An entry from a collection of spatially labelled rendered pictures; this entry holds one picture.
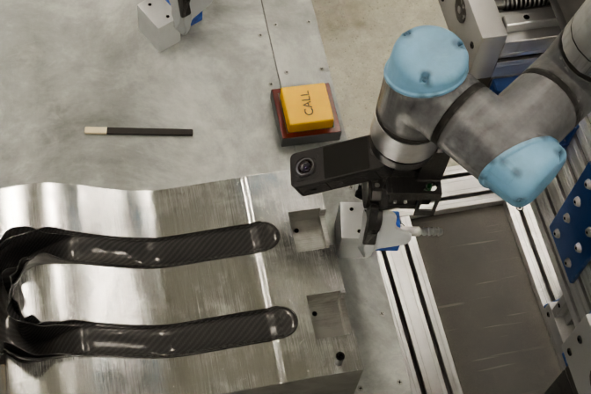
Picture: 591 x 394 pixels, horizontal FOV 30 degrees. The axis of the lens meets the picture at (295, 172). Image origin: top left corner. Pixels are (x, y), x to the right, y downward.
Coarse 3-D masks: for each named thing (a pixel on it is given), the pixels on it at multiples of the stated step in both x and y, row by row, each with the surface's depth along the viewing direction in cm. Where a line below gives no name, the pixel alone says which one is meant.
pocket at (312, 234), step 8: (312, 208) 130; (296, 216) 131; (304, 216) 131; (312, 216) 132; (320, 216) 131; (296, 224) 132; (304, 224) 132; (312, 224) 132; (320, 224) 131; (296, 232) 132; (304, 232) 131; (312, 232) 131; (320, 232) 132; (328, 232) 130; (296, 240) 131; (304, 240) 131; (312, 240) 131; (320, 240) 131; (328, 240) 130; (296, 248) 130; (304, 248) 130; (312, 248) 130; (320, 248) 130
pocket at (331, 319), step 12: (312, 300) 126; (324, 300) 126; (336, 300) 127; (312, 312) 126; (324, 312) 126; (336, 312) 127; (312, 324) 126; (324, 324) 126; (336, 324) 126; (348, 324) 125; (324, 336) 125
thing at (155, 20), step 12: (156, 0) 148; (168, 0) 150; (144, 12) 147; (156, 12) 147; (168, 12) 147; (144, 24) 149; (156, 24) 146; (168, 24) 147; (192, 24) 151; (156, 36) 148; (168, 36) 149; (156, 48) 151
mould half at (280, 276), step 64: (0, 192) 123; (64, 192) 124; (128, 192) 129; (192, 192) 130; (256, 192) 130; (256, 256) 127; (320, 256) 127; (128, 320) 120; (192, 320) 122; (0, 384) 119; (64, 384) 112; (128, 384) 116; (192, 384) 119; (256, 384) 119; (320, 384) 122
